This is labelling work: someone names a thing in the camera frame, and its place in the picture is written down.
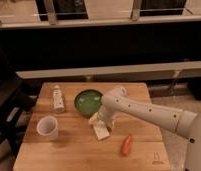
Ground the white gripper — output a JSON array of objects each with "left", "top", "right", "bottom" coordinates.
[{"left": 98, "top": 106, "right": 115, "bottom": 130}]

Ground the white sponge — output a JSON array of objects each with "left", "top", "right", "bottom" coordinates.
[{"left": 89, "top": 113, "right": 110, "bottom": 140}]

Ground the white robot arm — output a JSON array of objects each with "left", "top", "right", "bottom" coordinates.
[{"left": 98, "top": 86, "right": 201, "bottom": 171}]

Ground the green ceramic bowl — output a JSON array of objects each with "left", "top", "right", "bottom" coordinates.
[{"left": 74, "top": 89, "right": 102, "bottom": 118}]

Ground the orange carrot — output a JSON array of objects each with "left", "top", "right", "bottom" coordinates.
[{"left": 121, "top": 134, "right": 133, "bottom": 156}]

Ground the long wooden bench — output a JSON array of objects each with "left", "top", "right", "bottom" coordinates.
[{"left": 17, "top": 61, "right": 201, "bottom": 91}]

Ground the white bottle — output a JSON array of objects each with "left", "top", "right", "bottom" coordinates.
[{"left": 53, "top": 85, "right": 65, "bottom": 113}]

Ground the white plastic cup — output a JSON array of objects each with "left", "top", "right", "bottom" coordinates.
[{"left": 36, "top": 116, "right": 58, "bottom": 141}]

